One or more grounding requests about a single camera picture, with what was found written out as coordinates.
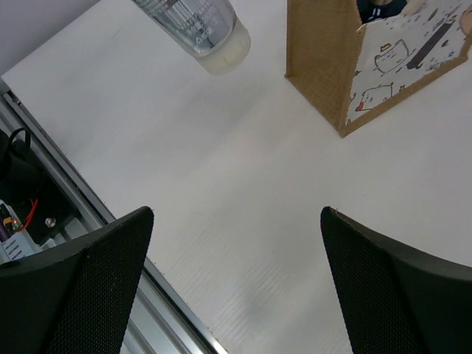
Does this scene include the orange bottle blue cap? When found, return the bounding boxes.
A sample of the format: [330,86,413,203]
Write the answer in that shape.
[356,0,407,24]

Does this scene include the aluminium mounting rail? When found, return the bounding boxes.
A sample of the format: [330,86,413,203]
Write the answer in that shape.
[1,83,226,353]

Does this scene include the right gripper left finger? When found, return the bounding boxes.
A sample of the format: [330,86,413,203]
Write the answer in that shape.
[1,206,153,353]

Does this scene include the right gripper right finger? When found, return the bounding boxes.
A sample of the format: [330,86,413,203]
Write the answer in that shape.
[320,206,471,353]

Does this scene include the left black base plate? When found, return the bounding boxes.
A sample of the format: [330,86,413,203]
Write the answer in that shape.
[1,128,79,246]

